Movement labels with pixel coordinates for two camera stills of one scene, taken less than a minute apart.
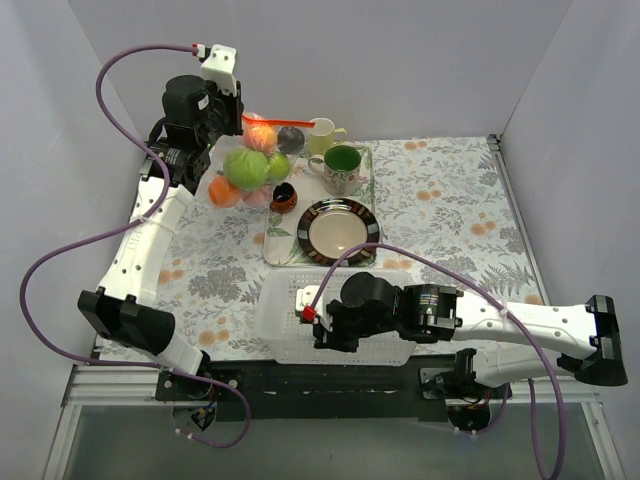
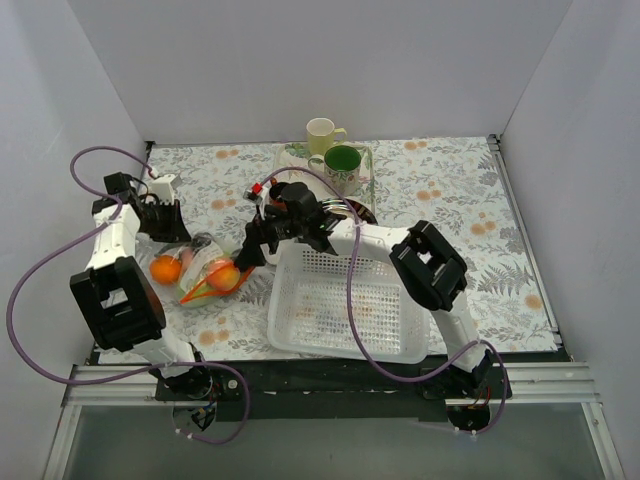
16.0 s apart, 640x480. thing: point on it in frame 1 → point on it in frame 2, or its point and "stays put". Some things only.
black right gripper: [326, 329] → [261, 233]
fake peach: [260, 137] → [223, 275]
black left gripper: [232, 116] → [163, 222]
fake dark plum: [290, 139] → [201, 239]
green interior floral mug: [340, 167] stays put
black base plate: [262, 390] stays put
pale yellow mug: [322, 136] stays put
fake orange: [222, 193] → [165, 269]
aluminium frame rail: [95, 385] stays put
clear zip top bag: [261, 159] → [200, 270]
